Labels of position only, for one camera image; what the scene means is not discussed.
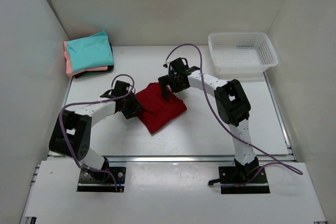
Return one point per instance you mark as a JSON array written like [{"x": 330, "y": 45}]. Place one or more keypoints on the teal folded t shirt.
[{"x": 74, "y": 45}]

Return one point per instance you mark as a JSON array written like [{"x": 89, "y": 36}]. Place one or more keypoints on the red t shirt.
[{"x": 157, "y": 111}]

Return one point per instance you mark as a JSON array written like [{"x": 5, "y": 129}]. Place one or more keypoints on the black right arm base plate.
[{"x": 232, "y": 182}]

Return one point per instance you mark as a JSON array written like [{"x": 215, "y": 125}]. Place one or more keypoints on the pink folded t shirt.
[{"x": 72, "y": 73}]

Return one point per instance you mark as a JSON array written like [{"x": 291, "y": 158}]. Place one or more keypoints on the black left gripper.
[{"x": 135, "y": 106}]

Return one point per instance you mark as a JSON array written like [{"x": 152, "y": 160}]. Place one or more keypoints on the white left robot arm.
[{"x": 72, "y": 132}]

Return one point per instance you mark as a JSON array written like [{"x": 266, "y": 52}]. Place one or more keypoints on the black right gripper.
[{"x": 167, "y": 81}]

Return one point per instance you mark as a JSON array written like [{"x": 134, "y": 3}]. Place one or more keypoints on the white perforated plastic basket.
[{"x": 241, "y": 53}]

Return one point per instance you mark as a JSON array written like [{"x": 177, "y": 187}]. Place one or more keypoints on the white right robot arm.
[{"x": 232, "y": 104}]

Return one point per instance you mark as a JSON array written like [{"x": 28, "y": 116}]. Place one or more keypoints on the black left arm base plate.
[{"x": 90, "y": 182}]

